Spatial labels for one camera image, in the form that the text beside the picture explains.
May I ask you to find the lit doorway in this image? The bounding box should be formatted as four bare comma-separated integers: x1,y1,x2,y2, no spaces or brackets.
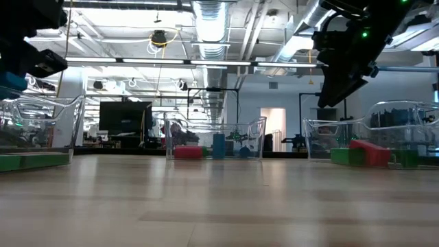
259,107,287,151

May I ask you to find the red cylinder block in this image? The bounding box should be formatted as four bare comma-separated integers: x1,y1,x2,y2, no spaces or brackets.
174,145,204,160

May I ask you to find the black aluminium table frame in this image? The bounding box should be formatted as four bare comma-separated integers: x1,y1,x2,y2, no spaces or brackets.
0,146,439,159

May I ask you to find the red rectangular block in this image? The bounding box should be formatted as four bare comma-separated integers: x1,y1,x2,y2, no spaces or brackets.
348,139,392,159

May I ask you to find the ceiling light strip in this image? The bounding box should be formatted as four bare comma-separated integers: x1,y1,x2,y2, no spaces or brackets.
64,54,439,73

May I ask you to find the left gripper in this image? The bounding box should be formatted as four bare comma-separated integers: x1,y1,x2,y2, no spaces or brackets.
0,34,69,83

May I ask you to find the black round ceiling device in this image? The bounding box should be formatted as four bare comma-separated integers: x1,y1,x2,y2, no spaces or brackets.
150,30,168,48

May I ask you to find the green long block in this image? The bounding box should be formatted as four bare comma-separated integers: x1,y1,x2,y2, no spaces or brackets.
0,152,72,172

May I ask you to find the green arch block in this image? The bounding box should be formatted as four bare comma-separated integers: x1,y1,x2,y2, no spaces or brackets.
330,148,366,167

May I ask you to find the black monitor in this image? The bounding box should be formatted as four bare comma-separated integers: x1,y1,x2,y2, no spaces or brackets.
99,101,154,137

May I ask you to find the silver ventilation duct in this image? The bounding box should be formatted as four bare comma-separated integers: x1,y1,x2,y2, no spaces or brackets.
191,0,229,114

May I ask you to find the black gantry frame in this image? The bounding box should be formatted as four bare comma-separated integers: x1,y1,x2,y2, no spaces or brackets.
298,91,347,121
187,87,240,126

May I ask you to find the green rectangular block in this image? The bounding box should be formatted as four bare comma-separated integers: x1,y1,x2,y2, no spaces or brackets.
390,149,420,169

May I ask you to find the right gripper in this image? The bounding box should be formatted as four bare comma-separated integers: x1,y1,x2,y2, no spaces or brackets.
311,19,394,109

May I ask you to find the clear plastic bin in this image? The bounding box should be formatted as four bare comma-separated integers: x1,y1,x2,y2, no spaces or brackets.
0,87,86,172
302,100,439,171
163,111,268,161

